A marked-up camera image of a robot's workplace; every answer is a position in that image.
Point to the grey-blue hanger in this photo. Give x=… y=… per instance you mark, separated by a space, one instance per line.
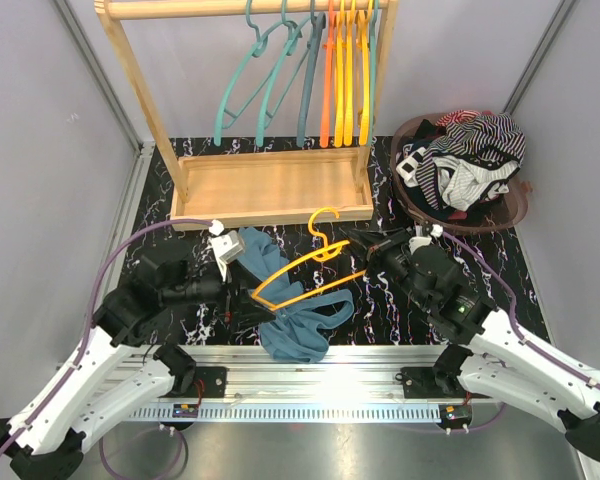
x=318 y=24

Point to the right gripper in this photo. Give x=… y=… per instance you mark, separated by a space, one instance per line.
x=378 y=244

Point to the blue tank top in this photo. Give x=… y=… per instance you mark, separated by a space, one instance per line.
x=295 y=333

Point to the brown laundry basket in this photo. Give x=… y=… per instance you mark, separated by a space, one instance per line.
x=497 y=216

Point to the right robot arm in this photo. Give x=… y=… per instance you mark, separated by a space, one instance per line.
x=488 y=353

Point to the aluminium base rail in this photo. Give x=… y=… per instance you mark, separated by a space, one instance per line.
x=241 y=376

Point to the black white wide-striped tank top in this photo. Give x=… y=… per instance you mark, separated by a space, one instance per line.
x=416 y=167

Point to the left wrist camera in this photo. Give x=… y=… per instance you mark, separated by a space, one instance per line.
x=226 y=248

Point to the red striped garment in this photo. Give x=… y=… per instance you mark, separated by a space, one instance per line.
x=459 y=117

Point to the black marble mat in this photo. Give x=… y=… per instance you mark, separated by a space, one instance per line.
x=381 y=316

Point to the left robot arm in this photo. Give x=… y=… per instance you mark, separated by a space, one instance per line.
x=49 y=438

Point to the thin-striped black tank top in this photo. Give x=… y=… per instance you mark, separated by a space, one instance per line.
x=471 y=163

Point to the orange hanger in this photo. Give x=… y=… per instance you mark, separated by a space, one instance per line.
x=327 y=89

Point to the wooden clothes rack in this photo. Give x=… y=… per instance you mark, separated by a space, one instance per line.
x=261 y=188

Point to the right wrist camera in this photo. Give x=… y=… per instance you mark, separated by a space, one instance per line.
x=424 y=235

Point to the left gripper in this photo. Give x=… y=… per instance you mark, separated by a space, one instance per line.
x=250 y=312

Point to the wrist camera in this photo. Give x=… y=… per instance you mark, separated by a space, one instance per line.
x=226 y=248
x=424 y=235

